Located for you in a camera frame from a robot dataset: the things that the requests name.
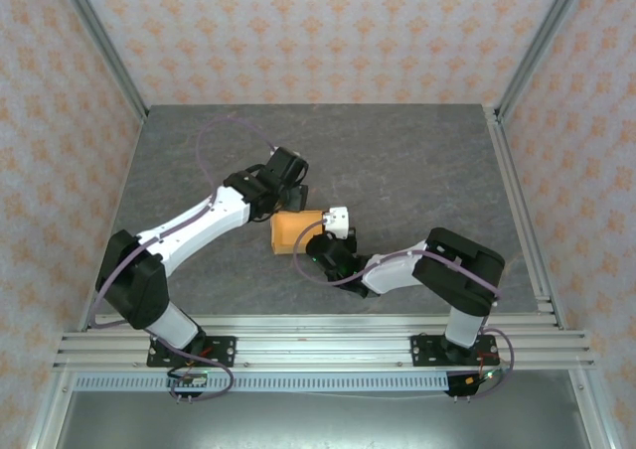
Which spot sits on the aluminium mounting beam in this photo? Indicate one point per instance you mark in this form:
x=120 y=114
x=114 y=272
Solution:
x=323 y=354

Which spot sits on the grey metal shelf panel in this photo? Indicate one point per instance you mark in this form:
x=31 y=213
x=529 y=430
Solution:
x=323 y=424

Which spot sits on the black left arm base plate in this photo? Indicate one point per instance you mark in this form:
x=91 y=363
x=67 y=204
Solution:
x=223 y=344

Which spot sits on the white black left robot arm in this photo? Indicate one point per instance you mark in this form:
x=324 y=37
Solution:
x=199 y=230

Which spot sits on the small electronics board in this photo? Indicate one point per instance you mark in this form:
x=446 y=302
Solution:
x=191 y=382
x=469 y=380

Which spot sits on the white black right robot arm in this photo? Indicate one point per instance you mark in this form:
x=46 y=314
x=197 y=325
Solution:
x=392 y=275

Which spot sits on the aluminium side rail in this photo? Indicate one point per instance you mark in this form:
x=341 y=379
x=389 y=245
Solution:
x=527 y=230

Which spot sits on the yellow paper box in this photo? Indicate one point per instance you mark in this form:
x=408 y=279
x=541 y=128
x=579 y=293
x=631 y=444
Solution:
x=293 y=230

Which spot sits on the aluminium frame post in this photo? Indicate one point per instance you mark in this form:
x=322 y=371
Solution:
x=593 y=409
x=539 y=42
x=49 y=409
x=103 y=42

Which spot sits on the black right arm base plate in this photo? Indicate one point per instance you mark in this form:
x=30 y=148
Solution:
x=422 y=349

